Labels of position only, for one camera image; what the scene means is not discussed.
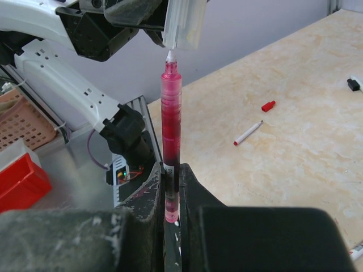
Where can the red plastic bin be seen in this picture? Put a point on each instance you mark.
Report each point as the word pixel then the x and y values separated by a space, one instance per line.
pixel 23 180

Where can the dark red pen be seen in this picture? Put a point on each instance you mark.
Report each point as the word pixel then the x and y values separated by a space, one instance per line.
pixel 171 113

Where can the pink plastic basket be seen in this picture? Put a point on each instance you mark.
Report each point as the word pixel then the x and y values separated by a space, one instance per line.
pixel 21 120

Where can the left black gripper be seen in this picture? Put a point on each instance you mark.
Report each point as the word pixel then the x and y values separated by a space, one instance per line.
pixel 98 29

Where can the white pen red end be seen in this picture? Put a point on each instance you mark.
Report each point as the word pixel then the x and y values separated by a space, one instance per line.
pixel 247 133

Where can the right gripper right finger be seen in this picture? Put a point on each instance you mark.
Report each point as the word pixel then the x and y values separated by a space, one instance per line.
pixel 215 237

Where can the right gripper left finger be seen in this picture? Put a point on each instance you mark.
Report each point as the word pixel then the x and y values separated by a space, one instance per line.
pixel 126 238

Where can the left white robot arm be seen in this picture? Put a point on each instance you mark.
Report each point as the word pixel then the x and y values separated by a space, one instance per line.
pixel 26 29

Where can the clear plastic pen cap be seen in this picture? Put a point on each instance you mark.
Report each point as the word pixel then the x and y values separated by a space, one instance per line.
pixel 183 24

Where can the white pen red tip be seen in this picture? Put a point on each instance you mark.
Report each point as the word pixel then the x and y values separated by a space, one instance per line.
pixel 356 252

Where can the black capped marker pen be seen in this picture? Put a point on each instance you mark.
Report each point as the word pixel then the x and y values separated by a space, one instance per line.
pixel 354 83

